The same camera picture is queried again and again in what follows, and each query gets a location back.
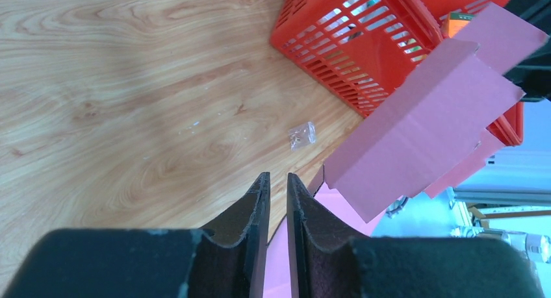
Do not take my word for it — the small clear plastic bag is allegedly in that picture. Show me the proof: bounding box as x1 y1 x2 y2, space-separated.
288 121 316 151

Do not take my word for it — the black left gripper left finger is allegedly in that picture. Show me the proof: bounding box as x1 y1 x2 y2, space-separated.
5 172 270 297

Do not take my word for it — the red plastic basket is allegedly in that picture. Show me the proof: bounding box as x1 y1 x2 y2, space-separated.
270 0 525 147

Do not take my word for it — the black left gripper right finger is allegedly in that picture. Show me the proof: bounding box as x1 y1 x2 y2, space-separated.
287 173 542 297

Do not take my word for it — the pink paper box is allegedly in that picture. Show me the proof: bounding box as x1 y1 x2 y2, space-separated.
263 4 548 297

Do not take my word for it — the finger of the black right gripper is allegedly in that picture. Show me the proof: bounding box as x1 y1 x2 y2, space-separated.
505 0 550 102

